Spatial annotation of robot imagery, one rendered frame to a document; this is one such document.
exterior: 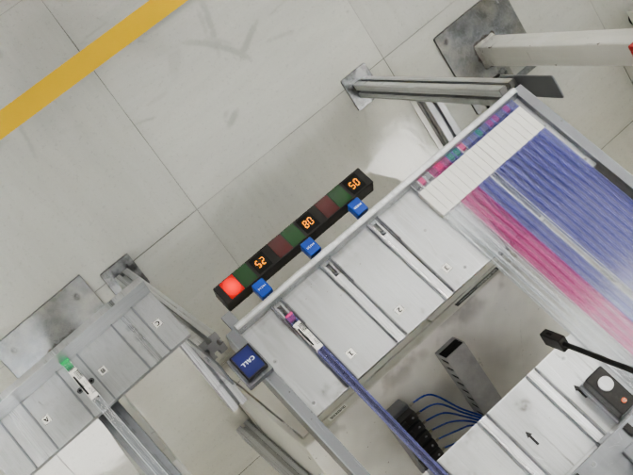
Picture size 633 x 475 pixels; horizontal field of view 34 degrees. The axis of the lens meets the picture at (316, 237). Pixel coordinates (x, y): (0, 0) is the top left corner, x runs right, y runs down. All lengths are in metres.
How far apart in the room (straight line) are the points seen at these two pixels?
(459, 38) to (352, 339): 1.18
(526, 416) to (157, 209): 1.08
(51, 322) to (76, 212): 0.25
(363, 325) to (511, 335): 0.48
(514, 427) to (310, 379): 0.33
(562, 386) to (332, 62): 1.14
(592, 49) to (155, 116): 0.98
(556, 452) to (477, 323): 0.47
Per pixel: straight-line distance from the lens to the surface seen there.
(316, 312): 1.71
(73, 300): 2.37
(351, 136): 2.54
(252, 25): 2.44
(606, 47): 2.31
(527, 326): 2.12
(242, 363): 1.65
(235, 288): 1.76
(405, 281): 1.73
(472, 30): 2.70
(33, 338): 2.37
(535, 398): 1.68
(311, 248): 1.75
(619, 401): 1.65
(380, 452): 2.01
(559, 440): 1.66
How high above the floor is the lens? 2.28
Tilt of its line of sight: 64 degrees down
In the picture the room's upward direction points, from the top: 110 degrees clockwise
